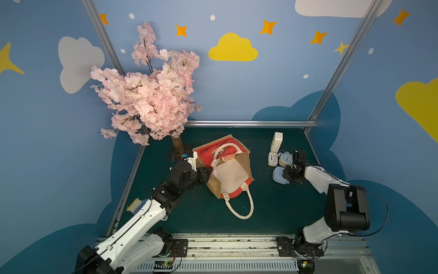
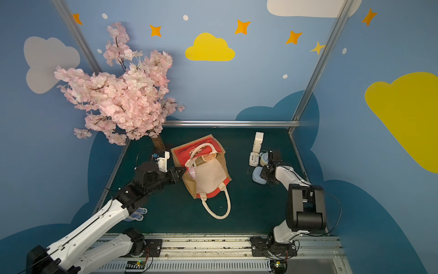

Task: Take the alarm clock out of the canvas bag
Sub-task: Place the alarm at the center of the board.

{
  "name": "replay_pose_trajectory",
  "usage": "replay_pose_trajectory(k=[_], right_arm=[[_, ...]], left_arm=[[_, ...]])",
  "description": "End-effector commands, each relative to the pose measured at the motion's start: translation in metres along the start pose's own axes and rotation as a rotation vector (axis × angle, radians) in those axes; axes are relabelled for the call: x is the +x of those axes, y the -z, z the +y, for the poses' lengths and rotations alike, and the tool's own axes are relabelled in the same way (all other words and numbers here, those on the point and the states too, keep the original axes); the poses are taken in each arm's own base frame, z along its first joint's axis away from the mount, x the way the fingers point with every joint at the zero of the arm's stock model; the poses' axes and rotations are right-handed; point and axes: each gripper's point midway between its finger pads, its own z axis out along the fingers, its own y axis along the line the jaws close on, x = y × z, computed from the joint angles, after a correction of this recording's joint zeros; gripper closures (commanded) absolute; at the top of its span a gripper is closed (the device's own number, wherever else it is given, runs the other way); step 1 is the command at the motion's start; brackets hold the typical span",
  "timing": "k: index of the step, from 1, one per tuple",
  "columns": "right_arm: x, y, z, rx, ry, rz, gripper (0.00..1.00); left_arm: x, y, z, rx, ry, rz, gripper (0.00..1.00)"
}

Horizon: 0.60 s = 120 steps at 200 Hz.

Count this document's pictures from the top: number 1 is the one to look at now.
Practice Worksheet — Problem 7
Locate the pink cherry blossom tree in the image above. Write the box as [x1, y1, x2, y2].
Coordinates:
[90, 22, 202, 155]

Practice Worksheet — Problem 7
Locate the red burlap canvas bag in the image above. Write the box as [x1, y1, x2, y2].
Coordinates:
[193, 134, 254, 220]

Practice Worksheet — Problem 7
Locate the tall white box clock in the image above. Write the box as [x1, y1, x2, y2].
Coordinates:
[270, 132, 284, 153]

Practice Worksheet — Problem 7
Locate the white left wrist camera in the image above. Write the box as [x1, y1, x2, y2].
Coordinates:
[182, 151, 198, 171]

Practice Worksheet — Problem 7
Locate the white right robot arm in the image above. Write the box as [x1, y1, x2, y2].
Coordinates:
[278, 151, 371, 258]

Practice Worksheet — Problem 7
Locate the blue twin-bell alarm clock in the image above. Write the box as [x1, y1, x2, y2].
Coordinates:
[278, 151, 294, 167]

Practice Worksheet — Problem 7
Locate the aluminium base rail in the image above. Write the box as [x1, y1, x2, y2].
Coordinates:
[84, 233, 374, 274]

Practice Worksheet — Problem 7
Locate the white rectangular alarm clock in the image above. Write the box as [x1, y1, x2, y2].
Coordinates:
[268, 152, 278, 167]

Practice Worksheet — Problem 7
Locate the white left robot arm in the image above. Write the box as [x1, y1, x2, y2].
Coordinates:
[74, 161, 214, 274]

